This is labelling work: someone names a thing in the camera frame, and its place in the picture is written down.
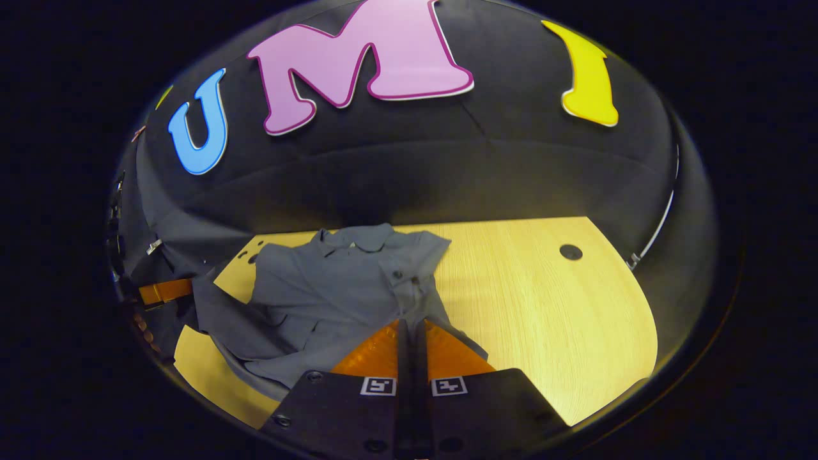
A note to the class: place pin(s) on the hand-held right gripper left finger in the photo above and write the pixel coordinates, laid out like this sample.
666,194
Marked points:
339,415

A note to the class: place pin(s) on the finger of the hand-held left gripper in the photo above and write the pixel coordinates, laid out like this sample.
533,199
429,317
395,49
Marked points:
165,291

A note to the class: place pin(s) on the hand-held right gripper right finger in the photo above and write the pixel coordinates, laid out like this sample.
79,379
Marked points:
492,409

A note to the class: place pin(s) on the gray button-up shirt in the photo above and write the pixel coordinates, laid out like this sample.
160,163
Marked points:
332,300

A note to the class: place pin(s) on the small white clip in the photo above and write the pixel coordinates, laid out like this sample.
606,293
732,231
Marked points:
153,246

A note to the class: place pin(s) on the small pink clip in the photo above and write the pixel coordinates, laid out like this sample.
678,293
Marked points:
138,133

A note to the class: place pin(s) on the black backdrop cloth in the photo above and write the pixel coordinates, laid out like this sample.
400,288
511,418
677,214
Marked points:
409,172

